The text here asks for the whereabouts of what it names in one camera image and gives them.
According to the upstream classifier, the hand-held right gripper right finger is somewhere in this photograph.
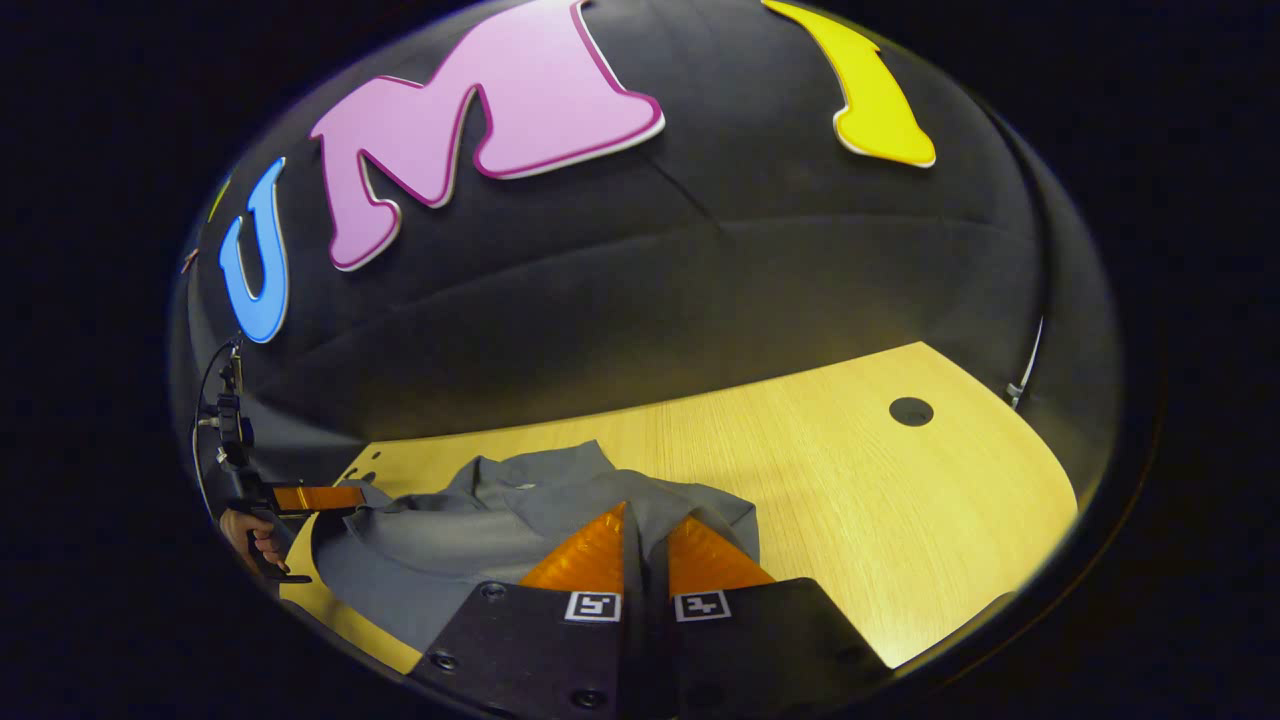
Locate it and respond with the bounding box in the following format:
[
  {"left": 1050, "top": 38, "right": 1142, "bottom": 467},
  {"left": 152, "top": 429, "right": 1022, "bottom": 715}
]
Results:
[{"left": 645, "top": 515, "right": 893, "bottom": 720}]

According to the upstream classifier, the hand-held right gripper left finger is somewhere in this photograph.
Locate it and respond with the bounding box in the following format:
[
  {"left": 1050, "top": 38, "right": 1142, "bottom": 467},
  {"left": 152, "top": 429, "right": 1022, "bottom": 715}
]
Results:
[{"left": 408, "top": 502, "right": 633, "bottom": 720}]

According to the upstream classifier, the grey collared shirt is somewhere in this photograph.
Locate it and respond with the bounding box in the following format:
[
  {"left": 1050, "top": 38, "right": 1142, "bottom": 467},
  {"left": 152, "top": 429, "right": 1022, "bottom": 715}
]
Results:
[{"left": 312, "top": 440, "right": 761, "bottom": 653}]

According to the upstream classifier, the black backdrop cloth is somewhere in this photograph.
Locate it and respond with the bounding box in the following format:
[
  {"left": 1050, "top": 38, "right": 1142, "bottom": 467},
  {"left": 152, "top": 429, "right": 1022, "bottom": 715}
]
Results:
[{"left": 170, "top": 0, "right": 1121, "bottom": 481}]

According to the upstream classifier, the silver metal pole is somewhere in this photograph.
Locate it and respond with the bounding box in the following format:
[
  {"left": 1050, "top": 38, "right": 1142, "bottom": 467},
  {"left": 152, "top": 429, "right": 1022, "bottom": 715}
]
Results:
[{"left": 1005, "top": 316, "right": 1047, "bottom": 409}]

